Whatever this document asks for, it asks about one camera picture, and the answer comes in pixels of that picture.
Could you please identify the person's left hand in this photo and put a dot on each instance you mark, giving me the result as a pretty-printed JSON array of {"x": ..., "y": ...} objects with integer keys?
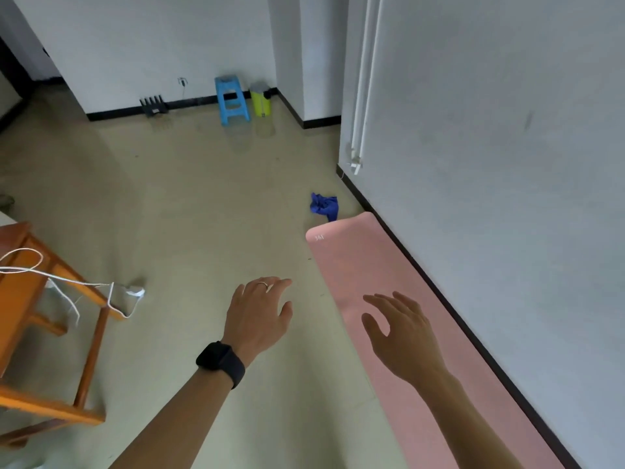
[{"x": 256, "y": 317}]

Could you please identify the person's right hand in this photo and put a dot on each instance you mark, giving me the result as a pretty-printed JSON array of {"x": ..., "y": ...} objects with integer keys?
[{"x": 415, "y": 341}]

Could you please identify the pink yoga mat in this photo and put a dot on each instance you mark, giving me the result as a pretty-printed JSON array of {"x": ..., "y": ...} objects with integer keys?
[{"x": 361, "y": 258}]

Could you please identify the blue cloth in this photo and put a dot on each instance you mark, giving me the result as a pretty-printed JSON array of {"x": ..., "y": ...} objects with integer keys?
[{"x": 324, "y": 206}]

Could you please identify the person's left forearm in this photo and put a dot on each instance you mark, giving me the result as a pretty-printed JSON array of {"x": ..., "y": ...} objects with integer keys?
[{"x": 176, "y": 424}]

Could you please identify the person's right forearm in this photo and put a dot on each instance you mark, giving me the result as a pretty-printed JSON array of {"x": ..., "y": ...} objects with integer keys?
[{"x": 473, "y": 429}]

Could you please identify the black smartwatch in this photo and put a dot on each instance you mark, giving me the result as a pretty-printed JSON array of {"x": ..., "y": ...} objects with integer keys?
[{"x": 219, "y": 358}]

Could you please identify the green trash bin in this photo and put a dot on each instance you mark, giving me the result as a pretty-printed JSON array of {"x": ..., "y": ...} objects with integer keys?
[{"x": 261, "y": 102}]

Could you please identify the blue plastic stool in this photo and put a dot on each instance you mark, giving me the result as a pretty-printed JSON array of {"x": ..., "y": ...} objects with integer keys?
[{"x": 228, "y": 83}]

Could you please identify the orange wooden table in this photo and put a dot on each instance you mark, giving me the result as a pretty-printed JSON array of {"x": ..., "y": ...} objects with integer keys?
[{"x": 19, "y": 297}]

